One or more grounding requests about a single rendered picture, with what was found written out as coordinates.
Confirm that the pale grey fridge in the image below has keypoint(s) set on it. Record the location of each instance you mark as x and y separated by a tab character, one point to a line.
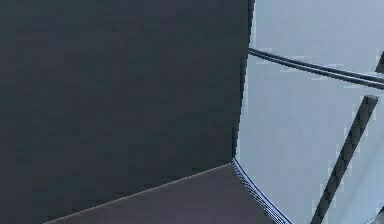
293	133

